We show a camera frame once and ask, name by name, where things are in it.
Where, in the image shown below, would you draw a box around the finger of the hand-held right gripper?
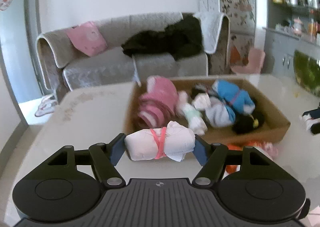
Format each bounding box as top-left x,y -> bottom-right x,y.
299,108 -> 320,135

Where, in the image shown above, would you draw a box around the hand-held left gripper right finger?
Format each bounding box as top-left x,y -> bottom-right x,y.
192,134 -> 290,188

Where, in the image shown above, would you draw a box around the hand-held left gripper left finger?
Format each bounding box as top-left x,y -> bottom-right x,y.
24,133 -> 125,188

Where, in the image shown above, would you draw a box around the white cloth roll pink band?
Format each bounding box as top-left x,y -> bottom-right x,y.
124,120 -> 196,162

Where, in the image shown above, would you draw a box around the white green sock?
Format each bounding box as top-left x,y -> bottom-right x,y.
178,91 -> 208,135

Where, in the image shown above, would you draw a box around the brown cardboard box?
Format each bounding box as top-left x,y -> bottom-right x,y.
124,78 -> 291,161

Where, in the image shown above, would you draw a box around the black sock yellow print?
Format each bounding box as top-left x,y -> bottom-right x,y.
232,112 -> 265,135

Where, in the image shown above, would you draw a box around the blue white cloth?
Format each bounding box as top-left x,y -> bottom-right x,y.
212,80 -> 256,113

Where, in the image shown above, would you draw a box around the white desktop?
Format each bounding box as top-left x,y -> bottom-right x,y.
0,73 -> 320,220

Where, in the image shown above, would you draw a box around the light grey rolled sock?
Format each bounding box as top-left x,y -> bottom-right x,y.
204,103 -> 237,127

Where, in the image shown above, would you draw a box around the green fish tank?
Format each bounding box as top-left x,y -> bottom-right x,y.
292,50 -> 320,97

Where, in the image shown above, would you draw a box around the small white rolled sock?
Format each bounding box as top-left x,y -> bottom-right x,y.
192,94 -> 213,110

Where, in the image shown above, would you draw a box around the pink cat sock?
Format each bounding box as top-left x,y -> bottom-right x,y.
255,142 -> 278,158

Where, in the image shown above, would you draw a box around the black white rolled sock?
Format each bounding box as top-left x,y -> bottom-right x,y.
191,84 -> 213,98

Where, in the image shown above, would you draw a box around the pink striped rolled cloth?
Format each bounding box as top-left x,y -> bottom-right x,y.
137,76 -> 179,127

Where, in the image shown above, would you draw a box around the grey cabinet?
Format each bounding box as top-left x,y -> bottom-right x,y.
262,27 -> 320,85

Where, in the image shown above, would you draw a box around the pink chair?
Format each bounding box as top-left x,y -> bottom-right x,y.
230,48 -> 266,75

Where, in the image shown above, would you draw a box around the slippers on floor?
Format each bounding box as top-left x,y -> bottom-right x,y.
34,94 -> 59,117

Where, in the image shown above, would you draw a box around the grey covered sofa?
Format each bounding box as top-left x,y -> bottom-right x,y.
36,12 -> 231,97

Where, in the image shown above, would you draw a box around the pink white figurine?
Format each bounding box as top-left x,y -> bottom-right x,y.
292,18 -> 303,35

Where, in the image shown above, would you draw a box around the pink cushion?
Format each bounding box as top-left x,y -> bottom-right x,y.
65,22 -> 108,56

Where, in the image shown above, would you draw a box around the black jacket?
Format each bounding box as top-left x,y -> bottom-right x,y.
121,15 -> 204,62

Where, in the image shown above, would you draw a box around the fridge with floral cover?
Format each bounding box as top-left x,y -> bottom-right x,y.
196,0 -> 258,75

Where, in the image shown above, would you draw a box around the grey framed door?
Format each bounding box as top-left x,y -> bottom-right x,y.
0,0 -> 42,125

